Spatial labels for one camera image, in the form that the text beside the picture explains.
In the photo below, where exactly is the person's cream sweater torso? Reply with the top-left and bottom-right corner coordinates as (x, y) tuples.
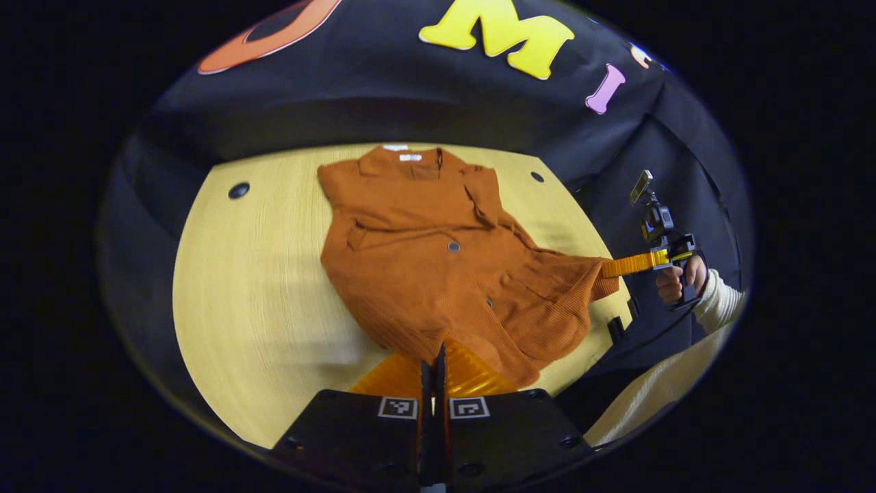
(585, 322), (738, 447)

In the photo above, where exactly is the black backdrop cloth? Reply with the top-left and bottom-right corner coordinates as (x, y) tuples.
(99, 0), (753, 439)

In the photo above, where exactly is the rust orange button coat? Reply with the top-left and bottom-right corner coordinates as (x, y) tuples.
(317, 145), (620, 388)

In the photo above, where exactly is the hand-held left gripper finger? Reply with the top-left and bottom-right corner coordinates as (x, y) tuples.
(274, 353), (433, 488)
(436, 342), (595, 488)

